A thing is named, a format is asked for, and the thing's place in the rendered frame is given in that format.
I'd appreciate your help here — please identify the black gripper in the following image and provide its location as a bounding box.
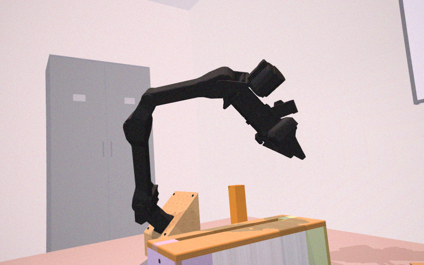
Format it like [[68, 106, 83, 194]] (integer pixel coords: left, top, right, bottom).
[[244, 102, 306, 160]]

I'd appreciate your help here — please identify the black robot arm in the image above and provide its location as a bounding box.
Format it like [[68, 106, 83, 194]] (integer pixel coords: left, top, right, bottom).
[[123, 59, 298, 234]]

